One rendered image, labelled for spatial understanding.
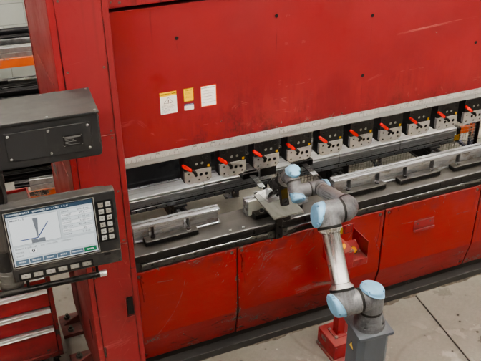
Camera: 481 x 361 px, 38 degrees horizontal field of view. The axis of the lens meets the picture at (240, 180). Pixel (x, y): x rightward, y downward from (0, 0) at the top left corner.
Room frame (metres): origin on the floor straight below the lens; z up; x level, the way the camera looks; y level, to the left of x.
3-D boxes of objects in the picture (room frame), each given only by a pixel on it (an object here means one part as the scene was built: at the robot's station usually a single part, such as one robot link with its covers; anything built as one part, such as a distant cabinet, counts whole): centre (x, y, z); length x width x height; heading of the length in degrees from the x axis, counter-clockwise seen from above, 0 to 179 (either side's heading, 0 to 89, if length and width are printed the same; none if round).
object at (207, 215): (3.19, 0.36, 0.92); 0.50 x 0.06 x 0.10; 113
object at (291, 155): (3.47, -0.31, 1.26); 0.15 x 0.09 x 0.17; 113
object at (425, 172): (3.74, -1.10, 0.89); 0.30 x 0.05 x 0.03; 113
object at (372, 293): (2.53, -0.60, 0.94); 0.13 x 0.12 x 0.14; 108
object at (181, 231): (3.12, 0.38, 0.89); 0.30 x 0.05 x 0.03; 113
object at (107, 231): (2.40, 0.74, 1.42); 0.45 x 0.12 x 0.36; 110
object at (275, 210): (3.26, -0.21, 1.00); 0.26 x 0.18 x 0.01; 23
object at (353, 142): (3.62, -0.68, 1.26); 0.15 x 0.09 x 0.17; 113
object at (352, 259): (3.19, -0.59, 0.75); 0.20 x 0.16 x 0.18; 115
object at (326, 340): (3.16, -0.60, 0.06); 0.25 x 0.20 x 0.12; 25
